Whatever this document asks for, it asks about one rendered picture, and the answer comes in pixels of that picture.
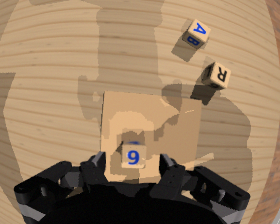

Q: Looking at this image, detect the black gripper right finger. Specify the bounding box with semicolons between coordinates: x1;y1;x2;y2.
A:
149;154;251;224

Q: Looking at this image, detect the tan square mat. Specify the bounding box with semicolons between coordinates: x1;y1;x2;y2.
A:
101;91;202;184

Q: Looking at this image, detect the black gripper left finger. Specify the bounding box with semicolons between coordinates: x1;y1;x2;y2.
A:
14;151;118;224

